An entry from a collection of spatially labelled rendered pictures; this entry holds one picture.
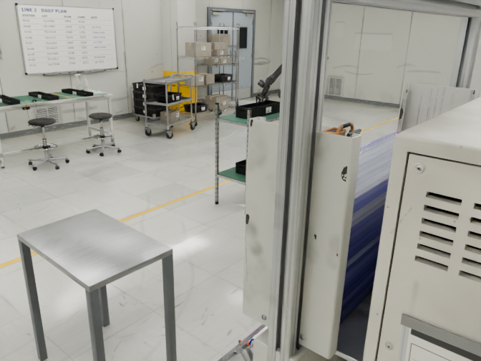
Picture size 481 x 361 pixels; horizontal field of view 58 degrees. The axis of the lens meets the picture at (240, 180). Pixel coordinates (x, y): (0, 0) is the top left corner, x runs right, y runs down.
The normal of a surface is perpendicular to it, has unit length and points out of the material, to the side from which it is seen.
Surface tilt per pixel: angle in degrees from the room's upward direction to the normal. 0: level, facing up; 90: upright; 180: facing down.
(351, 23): 90
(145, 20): 90
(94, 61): 90
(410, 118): 90
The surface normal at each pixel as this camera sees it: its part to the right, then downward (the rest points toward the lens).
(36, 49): 0.77, 0.23
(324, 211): -0.64, 0.25
